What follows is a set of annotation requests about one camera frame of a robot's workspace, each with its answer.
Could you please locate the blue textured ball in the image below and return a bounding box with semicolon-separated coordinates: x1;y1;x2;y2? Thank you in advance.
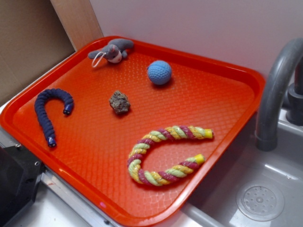
147;61;172;85

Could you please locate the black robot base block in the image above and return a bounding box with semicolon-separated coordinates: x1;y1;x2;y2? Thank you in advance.
0;144;44;227

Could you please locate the orange plastic tray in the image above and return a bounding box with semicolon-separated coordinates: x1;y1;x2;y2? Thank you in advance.
0;37;265;227

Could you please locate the brown rough rock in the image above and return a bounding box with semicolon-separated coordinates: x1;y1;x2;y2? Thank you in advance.
109;90;131;115

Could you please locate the grey plush toy animal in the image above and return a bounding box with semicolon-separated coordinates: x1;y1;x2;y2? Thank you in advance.
88;38;134;68

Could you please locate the grey curved faucet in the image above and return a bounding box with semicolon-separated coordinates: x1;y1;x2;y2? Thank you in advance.
255;38;303;151

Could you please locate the wooden board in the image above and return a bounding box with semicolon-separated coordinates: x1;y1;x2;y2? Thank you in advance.
51;0;104;51

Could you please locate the grey toy sink basin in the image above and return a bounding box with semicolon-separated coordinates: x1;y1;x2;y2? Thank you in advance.
182;110;303;227

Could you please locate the round sink drain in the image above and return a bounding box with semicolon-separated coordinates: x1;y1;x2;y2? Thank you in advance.
236;181;285;222

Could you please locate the brown cardboard panel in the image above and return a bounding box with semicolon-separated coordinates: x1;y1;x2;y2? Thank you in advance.
0;0;74;105

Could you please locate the multicolour twisted rope toy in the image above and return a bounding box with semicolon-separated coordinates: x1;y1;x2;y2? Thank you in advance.
127;125;214;187

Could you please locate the navy blue rope toy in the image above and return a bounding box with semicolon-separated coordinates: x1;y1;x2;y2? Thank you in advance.
34;88;74;148

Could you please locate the dark grey faucet handle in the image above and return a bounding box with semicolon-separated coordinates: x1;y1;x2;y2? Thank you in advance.
286;60;303;126

